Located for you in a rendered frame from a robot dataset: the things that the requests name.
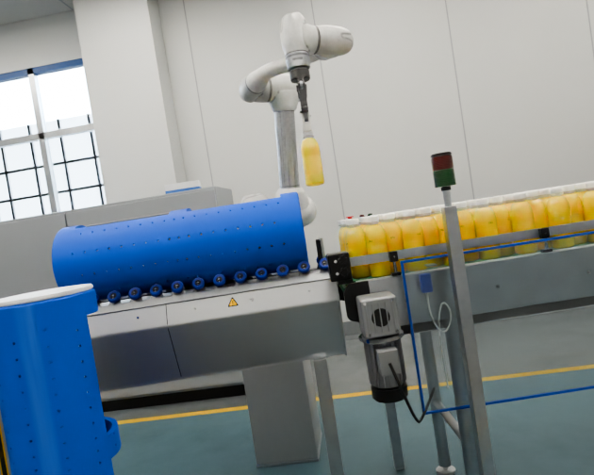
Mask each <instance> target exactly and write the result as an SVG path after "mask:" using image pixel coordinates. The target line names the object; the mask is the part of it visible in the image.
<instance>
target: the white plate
mask: <svg viewBox="0 0 594 475"><path fill-rule="evenodd" d="M92 288H93V285H92V284H83V285H75V286H68V287H57V288H51V289H46V290H40V291H35V292H29V293H25V294H20V295H15V296H10V297H6V298H2V299H0V307H4V306H11V305H17V304H23V303H33V302H38V301H43V300H48V299H53V298H57V297H62V296H67V295H71V294H75V293H79V292H82V291H86V290H89V289H92Z"/></svg>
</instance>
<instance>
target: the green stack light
mask: <svg viewBox="0 0 594 475"><path fill-rule="evenodd" d="M433 179H434V186H435V188H442V187H448V186H454V185H456V181H455V180H456V179H455V173H454V169H446V170H440V171H435V172H433Z"/></svg>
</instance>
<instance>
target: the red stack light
mask: <svg viewBox="0 0 594 475"><path fill-rule="evenodd" d="M431 165H432V172H435V171H440V170H446V169H453V168H454V161H453V156H452V155H447V156H437V157H433V158H431Z"/></svg>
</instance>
